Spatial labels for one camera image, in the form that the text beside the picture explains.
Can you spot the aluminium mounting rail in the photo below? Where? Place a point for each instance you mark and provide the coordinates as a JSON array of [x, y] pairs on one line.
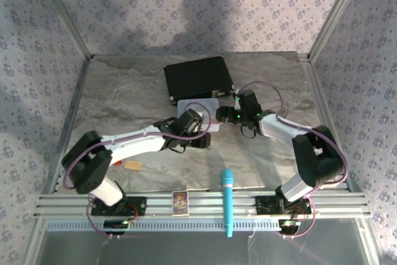
[[204, 204]]

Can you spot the right control board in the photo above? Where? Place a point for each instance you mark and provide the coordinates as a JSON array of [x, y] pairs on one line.
[[288, 224]]

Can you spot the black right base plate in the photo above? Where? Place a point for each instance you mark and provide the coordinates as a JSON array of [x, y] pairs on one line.
[[263, 206]]

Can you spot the small wooden block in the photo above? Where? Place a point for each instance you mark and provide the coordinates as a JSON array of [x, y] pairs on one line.
[[132, 165]]

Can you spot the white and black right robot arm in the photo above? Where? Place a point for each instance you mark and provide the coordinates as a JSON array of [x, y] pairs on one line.
[[279, 125]]

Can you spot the aluminium frame post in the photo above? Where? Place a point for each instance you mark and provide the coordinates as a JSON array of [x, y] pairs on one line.
[[66, 16], [336, 13]]

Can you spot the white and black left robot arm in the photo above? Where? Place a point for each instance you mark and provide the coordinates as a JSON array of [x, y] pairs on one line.
[[133, 142]]

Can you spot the aluminium table side rail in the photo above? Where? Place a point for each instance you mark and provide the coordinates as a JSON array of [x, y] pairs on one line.
[[74, 103], [316, 91]]

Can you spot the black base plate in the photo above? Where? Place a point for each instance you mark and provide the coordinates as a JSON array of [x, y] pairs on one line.
[[263, 206], [138, 206]]

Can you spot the cyan marker pen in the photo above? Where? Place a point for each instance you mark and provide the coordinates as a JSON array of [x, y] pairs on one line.
[[227, 196]]

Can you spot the small red object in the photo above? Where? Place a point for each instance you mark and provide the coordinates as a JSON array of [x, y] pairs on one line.
[[117, 163]]

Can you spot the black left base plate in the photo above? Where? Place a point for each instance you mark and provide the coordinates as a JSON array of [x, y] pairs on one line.
[[138, 206]]

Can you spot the black flat box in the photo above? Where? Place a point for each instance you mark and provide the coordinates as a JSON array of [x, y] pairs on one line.
[[198, 75]]

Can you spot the small printed card box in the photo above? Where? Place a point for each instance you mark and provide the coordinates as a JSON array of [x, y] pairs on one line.
[[180, 203]]

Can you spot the left control board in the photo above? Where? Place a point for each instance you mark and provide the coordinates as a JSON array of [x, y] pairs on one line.
[[116, 224]]

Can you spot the control board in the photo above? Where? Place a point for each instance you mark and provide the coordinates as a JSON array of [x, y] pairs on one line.
[[288, 224], [116, 224]]

